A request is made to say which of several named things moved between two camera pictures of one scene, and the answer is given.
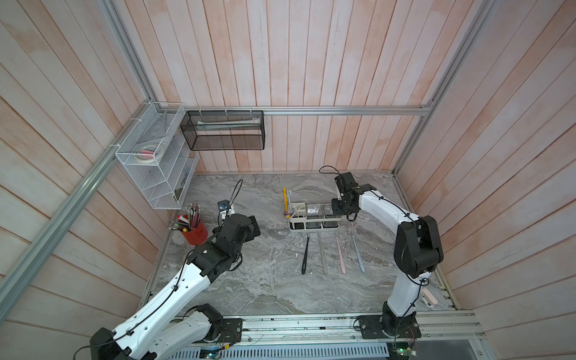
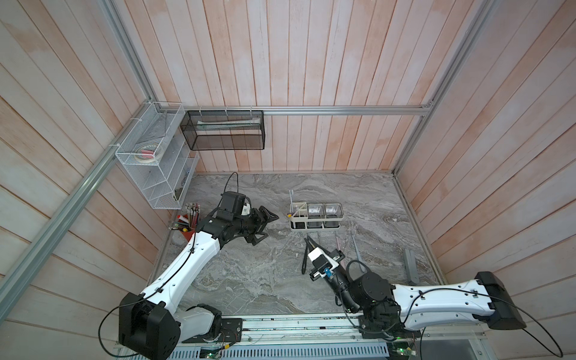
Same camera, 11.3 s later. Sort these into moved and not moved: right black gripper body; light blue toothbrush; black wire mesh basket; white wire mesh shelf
Moved: right black gripper body
Not moved: black wire mesh basket; white wire mesh shelf; light blue toothbrush
